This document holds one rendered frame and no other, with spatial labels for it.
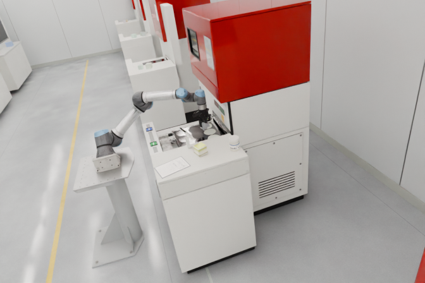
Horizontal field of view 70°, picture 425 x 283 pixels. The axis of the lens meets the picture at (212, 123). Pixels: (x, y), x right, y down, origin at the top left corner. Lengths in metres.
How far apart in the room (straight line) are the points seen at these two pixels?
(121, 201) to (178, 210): 0.70
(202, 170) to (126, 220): 1.06
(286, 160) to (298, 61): 0.87
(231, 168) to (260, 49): 0.85
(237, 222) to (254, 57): 1.22
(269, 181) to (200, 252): 0.84
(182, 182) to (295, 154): 1.14
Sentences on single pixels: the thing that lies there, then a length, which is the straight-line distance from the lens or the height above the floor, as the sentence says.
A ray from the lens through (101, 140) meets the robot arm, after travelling 2.54.
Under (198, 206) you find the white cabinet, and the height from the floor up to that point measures 0.67.
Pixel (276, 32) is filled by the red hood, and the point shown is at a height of 1.65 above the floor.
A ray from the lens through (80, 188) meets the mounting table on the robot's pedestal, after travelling 2.46.
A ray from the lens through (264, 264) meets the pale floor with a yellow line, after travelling 2.68.
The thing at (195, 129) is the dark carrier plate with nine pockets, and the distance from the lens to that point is 2.61.
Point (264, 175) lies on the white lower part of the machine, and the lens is 2.72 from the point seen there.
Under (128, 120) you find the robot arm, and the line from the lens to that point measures 2.61.
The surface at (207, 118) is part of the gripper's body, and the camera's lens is 2.47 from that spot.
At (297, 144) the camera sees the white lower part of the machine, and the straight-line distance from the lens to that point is 2.72.
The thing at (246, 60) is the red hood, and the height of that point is 1.50.
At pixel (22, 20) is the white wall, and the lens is 10.37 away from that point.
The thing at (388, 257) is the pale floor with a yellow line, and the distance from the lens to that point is 2.87.
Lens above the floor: 2.15
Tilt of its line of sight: 28 degrees down
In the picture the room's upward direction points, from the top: 8 degrees counter-clockwise
